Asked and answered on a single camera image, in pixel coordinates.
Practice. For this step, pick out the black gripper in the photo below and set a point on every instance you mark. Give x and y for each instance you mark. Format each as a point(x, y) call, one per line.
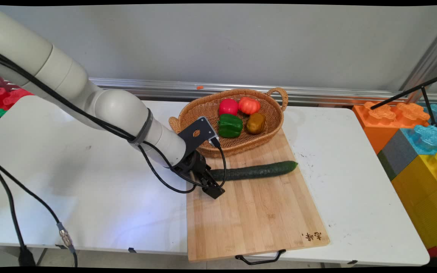
point(190, 165)

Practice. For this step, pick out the green bell pepper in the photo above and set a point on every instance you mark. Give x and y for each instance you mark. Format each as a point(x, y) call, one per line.
point(230, 127)

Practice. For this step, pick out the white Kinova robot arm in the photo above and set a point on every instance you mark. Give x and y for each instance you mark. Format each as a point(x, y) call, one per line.
point(116, 110)

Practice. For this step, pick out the dark green cucumber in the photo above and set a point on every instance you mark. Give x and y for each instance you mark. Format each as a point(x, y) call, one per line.
point(256, 170)

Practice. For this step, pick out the woven wicker basket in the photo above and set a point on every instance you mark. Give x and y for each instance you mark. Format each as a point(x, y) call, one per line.
point(241, 146)

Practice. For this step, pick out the bamboo cutting board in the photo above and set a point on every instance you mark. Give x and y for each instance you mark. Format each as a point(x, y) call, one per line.
point(249, 220)

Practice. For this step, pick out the brown yellow bell pepper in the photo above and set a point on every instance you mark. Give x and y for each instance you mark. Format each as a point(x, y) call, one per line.
point(255, 123)

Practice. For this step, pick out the red bell pepper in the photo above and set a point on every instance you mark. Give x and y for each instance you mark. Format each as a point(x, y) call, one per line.
point(228, 107)

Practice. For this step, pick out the orange tomato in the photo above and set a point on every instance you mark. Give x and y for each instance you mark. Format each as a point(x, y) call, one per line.
point(249, 105)

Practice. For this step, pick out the orange giant building block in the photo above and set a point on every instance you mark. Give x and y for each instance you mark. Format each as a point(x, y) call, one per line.
point(374, 129)

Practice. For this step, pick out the grey giant building block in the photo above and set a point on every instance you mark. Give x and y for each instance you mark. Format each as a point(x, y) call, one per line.
point(398, 153)

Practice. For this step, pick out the black tripod rods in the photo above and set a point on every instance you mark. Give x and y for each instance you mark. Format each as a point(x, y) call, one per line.
point(400, 94)

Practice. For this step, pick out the yellow giant building block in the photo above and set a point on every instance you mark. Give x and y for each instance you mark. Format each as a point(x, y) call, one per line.
point(423, 197)

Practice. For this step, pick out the red giant building block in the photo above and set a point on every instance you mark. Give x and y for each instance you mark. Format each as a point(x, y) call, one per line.
point(6, 98)

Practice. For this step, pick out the blue giant building block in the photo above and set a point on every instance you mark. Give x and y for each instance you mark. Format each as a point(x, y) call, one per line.
point(431, 138)

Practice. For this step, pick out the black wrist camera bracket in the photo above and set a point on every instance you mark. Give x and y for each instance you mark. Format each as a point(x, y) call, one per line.
point(188, 142)

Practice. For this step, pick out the horizontal aluminium rail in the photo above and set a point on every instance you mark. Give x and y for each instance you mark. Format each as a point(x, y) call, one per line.
point(317, 93)

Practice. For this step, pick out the slanted aluminium frame post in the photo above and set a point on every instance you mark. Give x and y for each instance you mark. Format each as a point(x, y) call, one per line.
point(431, 60)

